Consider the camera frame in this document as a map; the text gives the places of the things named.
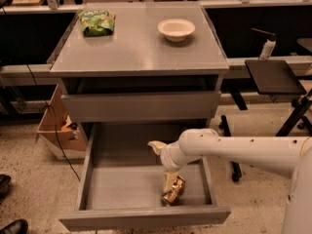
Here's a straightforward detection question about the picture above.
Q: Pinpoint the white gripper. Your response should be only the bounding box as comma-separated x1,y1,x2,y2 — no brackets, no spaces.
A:
147,140,202,193

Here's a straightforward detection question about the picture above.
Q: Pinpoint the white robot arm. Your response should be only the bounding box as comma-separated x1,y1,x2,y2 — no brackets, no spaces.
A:
148,129,312,234

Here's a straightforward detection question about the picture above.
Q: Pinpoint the open grey middle drawer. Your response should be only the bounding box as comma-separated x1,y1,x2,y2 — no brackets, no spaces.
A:
59,123,231,231

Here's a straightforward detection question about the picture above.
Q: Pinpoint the closed grey top drawer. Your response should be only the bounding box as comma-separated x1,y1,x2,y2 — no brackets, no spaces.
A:
61,91,220,122

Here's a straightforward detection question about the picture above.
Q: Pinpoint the grey drawer cabinet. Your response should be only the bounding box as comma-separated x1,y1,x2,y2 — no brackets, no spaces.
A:
49,2,230,154

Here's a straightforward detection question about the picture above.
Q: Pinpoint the cardboard box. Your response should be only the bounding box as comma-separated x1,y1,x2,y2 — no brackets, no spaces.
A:
37,86,87,159

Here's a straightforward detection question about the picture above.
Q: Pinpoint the white bowl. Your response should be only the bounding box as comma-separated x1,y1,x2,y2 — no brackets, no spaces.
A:
157,19,196,42

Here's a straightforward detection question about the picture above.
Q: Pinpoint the black side table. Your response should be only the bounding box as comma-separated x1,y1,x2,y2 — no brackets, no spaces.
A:
221,60,311,181

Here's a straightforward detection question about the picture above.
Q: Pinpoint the green chip bag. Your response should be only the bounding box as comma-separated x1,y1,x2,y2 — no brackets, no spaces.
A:
78,10,115,37

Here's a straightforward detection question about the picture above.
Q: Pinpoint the black shoe lower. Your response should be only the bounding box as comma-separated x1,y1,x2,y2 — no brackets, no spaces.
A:
0,219,28,234

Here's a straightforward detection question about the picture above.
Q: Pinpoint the black shoe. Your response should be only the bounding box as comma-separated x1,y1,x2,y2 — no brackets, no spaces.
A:
0,219,28,234
0,174,11,195

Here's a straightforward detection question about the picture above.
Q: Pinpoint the white squeeze bottle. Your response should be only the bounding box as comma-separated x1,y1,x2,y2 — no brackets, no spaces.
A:
253,28,277,60

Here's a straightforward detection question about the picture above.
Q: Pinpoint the black shoe upper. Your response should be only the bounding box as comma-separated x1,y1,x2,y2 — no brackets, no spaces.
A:
0,174,11,195

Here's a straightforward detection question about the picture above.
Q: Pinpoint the black power cable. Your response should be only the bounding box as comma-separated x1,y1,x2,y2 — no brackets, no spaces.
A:
26,64,81,182

